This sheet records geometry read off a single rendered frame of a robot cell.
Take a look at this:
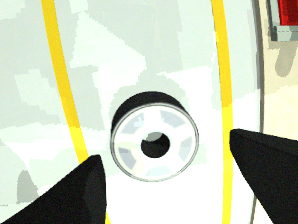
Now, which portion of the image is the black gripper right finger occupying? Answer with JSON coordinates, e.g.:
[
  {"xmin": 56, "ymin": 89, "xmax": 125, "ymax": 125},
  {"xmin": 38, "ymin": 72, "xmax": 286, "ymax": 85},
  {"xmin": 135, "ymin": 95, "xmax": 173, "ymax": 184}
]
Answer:
[{"xmin": 229, "ymin": 128, "xmax": 298, "ymax": 224}]

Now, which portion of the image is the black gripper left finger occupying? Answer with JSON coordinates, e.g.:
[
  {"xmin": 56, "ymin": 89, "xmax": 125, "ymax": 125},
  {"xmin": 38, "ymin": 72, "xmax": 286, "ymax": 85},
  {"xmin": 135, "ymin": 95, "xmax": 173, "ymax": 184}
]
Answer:
[{"xmin": 1, "ymin": 155, "xmax": 108, "ymax": 224}]

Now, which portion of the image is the yellow rectangular outline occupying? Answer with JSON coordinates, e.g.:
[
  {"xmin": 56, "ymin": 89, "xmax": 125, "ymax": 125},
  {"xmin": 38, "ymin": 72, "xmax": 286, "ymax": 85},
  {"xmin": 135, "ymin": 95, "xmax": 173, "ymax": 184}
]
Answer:
[{"xmin": 41, "ymin": 0, "xmax": 234, "ymax": 224}]

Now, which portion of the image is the black wheel with grey hub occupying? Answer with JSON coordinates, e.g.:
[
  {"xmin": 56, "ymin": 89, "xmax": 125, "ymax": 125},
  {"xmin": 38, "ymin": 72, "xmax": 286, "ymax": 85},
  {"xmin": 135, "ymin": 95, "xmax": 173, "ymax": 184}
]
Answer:
[{"xmin": 109, "ymin": 91, "xmax": 200, "ymax": 183}]

